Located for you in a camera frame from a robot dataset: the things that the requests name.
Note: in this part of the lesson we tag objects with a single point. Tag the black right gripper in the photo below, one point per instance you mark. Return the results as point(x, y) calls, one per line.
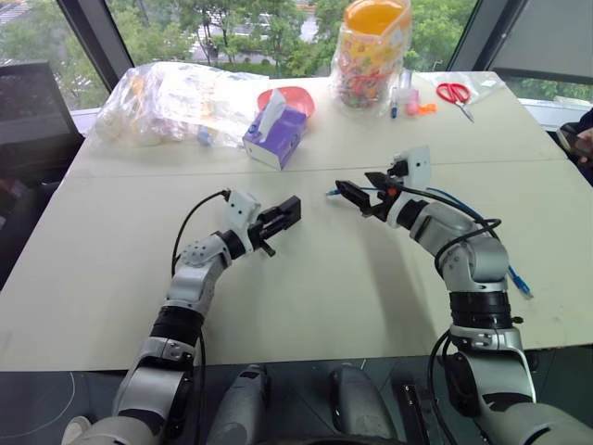
point(385, 203)

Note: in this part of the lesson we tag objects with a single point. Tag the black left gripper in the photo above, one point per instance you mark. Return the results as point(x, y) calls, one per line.
point(255, 232)

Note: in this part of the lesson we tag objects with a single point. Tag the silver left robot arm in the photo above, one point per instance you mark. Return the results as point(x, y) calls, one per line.
point(185, 283)

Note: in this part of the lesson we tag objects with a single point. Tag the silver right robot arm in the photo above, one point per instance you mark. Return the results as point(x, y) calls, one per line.
point(477, 259)

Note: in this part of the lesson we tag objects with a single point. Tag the purple tissue box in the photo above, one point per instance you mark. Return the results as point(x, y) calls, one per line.
point(282, 139)

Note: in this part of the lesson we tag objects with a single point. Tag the bystander hand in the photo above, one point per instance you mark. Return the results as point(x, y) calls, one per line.
point(584, 141)

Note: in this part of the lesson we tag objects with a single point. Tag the blue capped marker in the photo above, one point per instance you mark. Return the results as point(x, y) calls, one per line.
point(394, 104)

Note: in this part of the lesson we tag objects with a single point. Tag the pink plastic item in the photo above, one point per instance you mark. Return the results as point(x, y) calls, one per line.
point(411, 101)

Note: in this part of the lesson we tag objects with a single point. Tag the orange plastic item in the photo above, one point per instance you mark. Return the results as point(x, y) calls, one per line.
point(428, 109)

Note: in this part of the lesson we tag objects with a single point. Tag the small blue plastic piece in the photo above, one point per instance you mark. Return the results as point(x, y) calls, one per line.
point(204, 136)

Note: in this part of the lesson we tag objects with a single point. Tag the white tissue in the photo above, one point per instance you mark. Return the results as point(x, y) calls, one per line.
point(272, 109)

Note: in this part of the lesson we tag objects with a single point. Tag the clear plastic tube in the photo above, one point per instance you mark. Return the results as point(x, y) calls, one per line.
point(405, 80)

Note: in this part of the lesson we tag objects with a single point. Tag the red plastic bowl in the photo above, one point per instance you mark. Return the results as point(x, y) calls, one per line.
point(296, 95)

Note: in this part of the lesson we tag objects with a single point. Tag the clear candy jar orange lid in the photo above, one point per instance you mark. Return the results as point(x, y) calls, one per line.
point(366, 60)

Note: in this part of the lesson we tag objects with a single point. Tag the clear plastic sheet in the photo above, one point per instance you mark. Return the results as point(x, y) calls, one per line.
point(482, 88)

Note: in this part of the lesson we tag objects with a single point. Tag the clear plastic bag with contents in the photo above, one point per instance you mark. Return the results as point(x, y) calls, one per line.
point(162, 106)

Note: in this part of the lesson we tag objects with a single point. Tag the black flat bar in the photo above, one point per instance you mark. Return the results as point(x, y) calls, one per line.
point(413, 410)

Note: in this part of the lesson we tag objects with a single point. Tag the bystander dark clothing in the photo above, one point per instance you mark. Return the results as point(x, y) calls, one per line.
point(587, 119)

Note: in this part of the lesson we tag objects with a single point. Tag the black monitor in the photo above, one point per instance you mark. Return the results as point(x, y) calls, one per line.
point(32, 120)

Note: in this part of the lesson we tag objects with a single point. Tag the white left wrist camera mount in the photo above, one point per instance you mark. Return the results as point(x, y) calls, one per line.
point(241, 208)

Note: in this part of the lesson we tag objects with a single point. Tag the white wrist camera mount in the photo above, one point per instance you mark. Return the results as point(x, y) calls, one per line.
point(414, 166)
point(241, 208)

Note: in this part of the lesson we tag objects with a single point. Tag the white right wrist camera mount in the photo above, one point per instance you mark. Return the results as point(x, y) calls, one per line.
point(414, 166)

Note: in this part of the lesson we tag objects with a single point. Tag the dark window frame post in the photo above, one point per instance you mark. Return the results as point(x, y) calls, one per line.
point(97, 41)
point(468, 41)

